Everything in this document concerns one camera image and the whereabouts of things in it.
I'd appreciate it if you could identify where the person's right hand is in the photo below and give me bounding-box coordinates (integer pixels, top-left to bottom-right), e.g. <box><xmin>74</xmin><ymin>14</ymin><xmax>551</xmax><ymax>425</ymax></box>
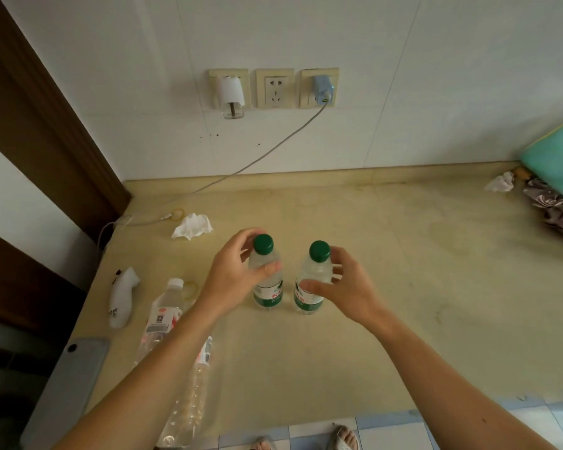
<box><xmin>300</xmin><ymin>246</ymin><xmax>388</xmax><ymax>331</ymax></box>

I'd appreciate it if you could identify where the person's left hand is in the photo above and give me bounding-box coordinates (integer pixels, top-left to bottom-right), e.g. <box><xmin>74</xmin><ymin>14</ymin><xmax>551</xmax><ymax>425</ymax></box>
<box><xmin>195</xmin><ymin>227</ymin><xmax>282</xmax><ymax>319</ymax></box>

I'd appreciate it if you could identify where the green-cap water bottle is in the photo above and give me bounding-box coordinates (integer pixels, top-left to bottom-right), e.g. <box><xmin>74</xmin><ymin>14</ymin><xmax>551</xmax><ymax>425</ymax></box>
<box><xmin>247</xmin><ymin>233</ymin><xmax>283</xmax><ymax>311</ymax></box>
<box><xmin>293</xmin><ymin>240</ymin><xmax>334</xmax><ymax>316</ymax></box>

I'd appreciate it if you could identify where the person's right forearm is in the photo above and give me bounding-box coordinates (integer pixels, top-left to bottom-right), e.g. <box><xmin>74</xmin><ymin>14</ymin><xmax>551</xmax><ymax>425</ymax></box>
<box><xmin>368</xmin><ymin>313</ymin><xmax>559</xmax><ymax>450</ymax></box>

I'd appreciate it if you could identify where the person's left forearm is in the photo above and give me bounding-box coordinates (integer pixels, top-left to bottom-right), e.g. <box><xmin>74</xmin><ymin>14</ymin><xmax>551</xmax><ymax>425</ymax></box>
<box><xmin>51</xmin><ymin>299</ymin><xmax>226</xmax><ymax>450</ymax></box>

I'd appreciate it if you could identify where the crumpled white tissue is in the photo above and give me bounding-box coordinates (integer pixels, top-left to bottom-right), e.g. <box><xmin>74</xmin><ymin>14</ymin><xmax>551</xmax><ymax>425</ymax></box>
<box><xmin>484</xmin><ymin>172</ymin><xmax>515</xmax><ymax>193</ymax></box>
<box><xmin>171</xmin><ymin>212</ymin><xmax>215</xmax><ymax>241</ymax></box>

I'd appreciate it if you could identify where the beige table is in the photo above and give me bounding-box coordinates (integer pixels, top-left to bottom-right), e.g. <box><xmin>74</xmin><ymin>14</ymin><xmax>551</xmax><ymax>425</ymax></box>
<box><xmin>21</xmin><ymin>161</ymin><xmax>563</xmax><ymax>450</ymax></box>

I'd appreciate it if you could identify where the white plastic handheld device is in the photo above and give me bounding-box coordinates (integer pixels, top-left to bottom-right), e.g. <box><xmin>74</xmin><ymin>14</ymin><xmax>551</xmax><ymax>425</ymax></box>
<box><xmin>108</xmin><ymin>267</ymin><xmax>141</xmax><ymax>329</ymax></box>

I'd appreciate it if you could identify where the white sandal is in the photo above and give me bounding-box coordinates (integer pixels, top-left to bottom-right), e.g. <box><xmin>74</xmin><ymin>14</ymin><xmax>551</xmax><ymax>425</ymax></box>
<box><xmin>329</xmin><ymin>425</ymin><xmax>360</xmax><ymax>450</ymax></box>

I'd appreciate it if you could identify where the white charger plug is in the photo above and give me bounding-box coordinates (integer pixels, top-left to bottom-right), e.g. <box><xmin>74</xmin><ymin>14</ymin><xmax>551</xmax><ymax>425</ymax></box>
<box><xmin>215</xmin><ymin>76</ymin><xmax>246</xmax><ymax>120</ymax></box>

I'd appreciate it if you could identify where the grey smartphone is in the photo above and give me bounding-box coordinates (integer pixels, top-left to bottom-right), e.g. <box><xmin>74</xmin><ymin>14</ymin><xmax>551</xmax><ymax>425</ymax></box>
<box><xmin>20</xmin><ymin>337</ymin><xmax>111</xmax><ymax>450</ymax></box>

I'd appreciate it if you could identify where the blue-grey plug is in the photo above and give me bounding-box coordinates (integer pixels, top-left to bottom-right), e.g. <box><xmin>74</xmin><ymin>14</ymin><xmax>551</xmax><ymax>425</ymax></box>
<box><xmin>312</xmin><ymin>74</ymin><xmax>335</xmax><ymax>108</ymax></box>

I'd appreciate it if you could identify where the clear bag of brown snacks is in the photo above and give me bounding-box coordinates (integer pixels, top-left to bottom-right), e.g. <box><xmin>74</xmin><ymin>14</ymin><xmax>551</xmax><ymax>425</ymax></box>
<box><xmin>523</xmin><ymin>177</ymin><xmax>563</xmax><ymax>241</ymax></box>

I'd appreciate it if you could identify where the teal handbag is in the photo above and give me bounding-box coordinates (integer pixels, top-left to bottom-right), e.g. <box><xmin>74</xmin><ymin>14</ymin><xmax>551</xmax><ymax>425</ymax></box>
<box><xmin>519</xmin><ymin>119</ymin><xmax>563</xmax><ymax>209</ymax></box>

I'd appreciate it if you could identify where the thin grey cable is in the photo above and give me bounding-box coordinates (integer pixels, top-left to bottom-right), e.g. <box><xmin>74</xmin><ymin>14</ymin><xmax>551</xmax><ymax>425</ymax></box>
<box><xmin>97</xmin><ymin>102</ymin><xmax>329</xmax><ymax>251</ymax></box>

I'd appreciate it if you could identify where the beige wall outlet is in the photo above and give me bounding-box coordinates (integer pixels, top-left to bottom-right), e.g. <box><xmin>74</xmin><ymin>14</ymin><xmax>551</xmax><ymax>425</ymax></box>
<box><xmin>255</xmin><ymin>68</ymin><xmax>295</xmax><ymax>110</ymax></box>
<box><xmin>208</xmin><ymin>68</ymin><xmax>251</xmax><ymax>111</ymax></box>
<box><xmin>299</xmin><ymin>67</ymin><xmax>341</xmax><ymax>110</ymax></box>

